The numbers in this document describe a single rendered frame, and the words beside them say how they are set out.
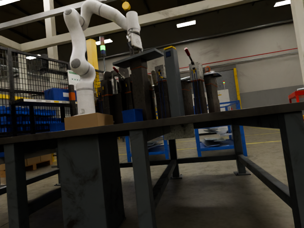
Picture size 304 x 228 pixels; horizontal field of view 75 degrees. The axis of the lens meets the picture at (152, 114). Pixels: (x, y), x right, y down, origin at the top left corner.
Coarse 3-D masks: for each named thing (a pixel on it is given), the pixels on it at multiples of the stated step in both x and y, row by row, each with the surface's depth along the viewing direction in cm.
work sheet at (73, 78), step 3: (69, 72) 240; (72, 72) 244; (69, 75) 239; (72, 75) 243; (75, 75) 247; (78, 75) 251; (69, 78) 239; (72, 78) 243; (75, 78) 246; (78, 78) 250; (69, 81) 238; (72, 81) 242; (75, 81) 245; (78, 81) 249; (69, 84) 238; (72, 84) 242; (75, 84) 245; (75, 87) 244
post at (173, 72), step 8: (168, 56) 127; (176, 56) 129; (168, 64) 127; (176, 64) 127; (168, 72) 127; (176, 72) 126; (168, 80) 127; (176, 80) 124; (168, 88) 127; (176, 88) 124; (176, 96) 124; (176, 104) 124; (176, 112) 124; (184, 112) 128
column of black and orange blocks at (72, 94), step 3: (69, 87) 209; (72, 87) 210; (69, 90) 209; (72, 90) 210; (69, 93) 209; (72, 93) 209; (69, 96) 209; (72, 96) 209; (69, 99) 209; (72, 99) 208; (75, 99) 211; (72, 102) 208; (75, 102) 211; (72, 105) 208; (75, 105) 210; (72, 108) 207; (75, 108) 210; (72, 111) 206; (75, 111) 209; (72, 114) 206; (75, 114) 209
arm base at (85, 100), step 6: (78, 90) 140; (84, 90) 140; (90, 90) 143; (78, 96) 140; (84, 96) 139; (90, 96) 142; (78, 102) 140; (84, 102) 139; (90, 102) 141; (78, 108) 140; (84, 108) 138; (90, 108) 140; (78, 114) 135
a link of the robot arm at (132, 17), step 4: (128, 12) 142; (132, 12) 142; (136, 12) 144; (128, 16) 142; (132, 16) 142; (136, 16) 143; (128, 20) 142; (132, 20) 141; (136, 20) 143; (128, 24) 142; (132, 24) 141; (136, 24) 142; (128, 28) 143
